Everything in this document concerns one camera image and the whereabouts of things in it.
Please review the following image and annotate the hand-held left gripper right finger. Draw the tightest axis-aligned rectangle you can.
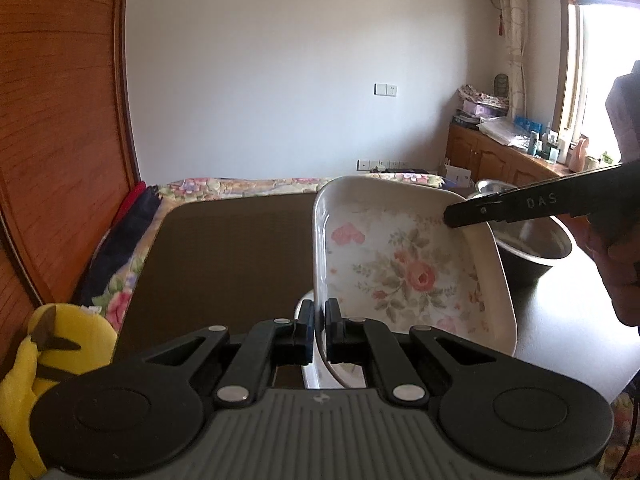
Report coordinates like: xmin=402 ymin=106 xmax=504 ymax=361
xmin=324 ymin=299 xmax=498 ymax=407

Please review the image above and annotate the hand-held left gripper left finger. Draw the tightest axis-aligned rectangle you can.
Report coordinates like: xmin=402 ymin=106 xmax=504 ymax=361
xmin=142 ymin=299 xmax=317 ymax=407

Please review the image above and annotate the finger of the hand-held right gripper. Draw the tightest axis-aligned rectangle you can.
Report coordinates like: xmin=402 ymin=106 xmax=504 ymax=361
xmin=443 ymin=161 xmax=627 ymax=230

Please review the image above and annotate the medium stainless steel bowl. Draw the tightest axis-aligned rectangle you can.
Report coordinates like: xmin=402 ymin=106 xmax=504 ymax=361
xmin=474 ymin=179 xmax=521 ymax=201

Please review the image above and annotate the large stainless steel bowl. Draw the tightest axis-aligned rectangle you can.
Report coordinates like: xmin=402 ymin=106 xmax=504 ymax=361
xmin=487 ymin=210 xmax=574 ymax=288

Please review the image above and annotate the person's right hand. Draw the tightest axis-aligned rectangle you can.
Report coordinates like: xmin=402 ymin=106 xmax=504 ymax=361
xmin=586 ymin=221 xmax=640 ymax=329

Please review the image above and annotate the white paper box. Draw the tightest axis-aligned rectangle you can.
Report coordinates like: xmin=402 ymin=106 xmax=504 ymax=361
xmin=440 ymin=160 xmax=473 ymax=189

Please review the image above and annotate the wooden cabinet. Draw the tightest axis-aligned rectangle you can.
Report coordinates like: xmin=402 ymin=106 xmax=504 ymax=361
xmin=446 ymin=124 xmax=626 ymax=201

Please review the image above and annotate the pink kettle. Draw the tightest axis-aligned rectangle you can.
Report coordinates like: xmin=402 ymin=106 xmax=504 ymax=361
xmin=570 ymin=135 xmax=590 ymax=171

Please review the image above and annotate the clear plastic bag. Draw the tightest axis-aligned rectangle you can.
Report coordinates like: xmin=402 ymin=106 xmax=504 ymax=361
xmin=477 ymin=117 xmax=531 ymax=149

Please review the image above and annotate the purple box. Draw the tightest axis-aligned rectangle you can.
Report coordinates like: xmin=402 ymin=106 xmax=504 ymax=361
xmin=462 ymin=100 xmax=508 ymax=119

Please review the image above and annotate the pile of newspapers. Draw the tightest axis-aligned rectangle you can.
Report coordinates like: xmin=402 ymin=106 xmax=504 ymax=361
xmin=459 ymin=84 xmax=508 ymax=107

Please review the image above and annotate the beige patterned curtain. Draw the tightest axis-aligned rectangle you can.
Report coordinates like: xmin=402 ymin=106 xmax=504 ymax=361
xmin=492 ymin=0 xmax=531 ymax=121

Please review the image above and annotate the floral bedsheet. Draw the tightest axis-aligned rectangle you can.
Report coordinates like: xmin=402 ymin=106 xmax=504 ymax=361
xmin=80 ymin=175 xmax=446 ymax=333

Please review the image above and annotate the navy cloth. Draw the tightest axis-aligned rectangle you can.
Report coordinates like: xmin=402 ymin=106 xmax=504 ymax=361
xmin=75 ymin=185 xmax=163 ymax=306

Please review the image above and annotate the red cloth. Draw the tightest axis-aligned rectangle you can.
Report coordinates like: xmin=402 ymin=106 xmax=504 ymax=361
xmin=112 ymin=182 xmax=149 ymax=231

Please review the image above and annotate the yellow plush toy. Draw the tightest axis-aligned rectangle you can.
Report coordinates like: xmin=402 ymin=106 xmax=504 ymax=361
xmin=0 ymin=302 xmax=118 ymax=480

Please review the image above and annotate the wooden louvered wardrobe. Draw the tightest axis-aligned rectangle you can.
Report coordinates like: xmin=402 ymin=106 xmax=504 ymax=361
xmin=0 ymin=0 xmax=146 ymax=461

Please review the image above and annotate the white wall outlet row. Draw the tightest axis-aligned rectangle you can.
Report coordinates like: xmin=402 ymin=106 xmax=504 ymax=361
xmin=357 ymin=159 xmax=416 ymax=172

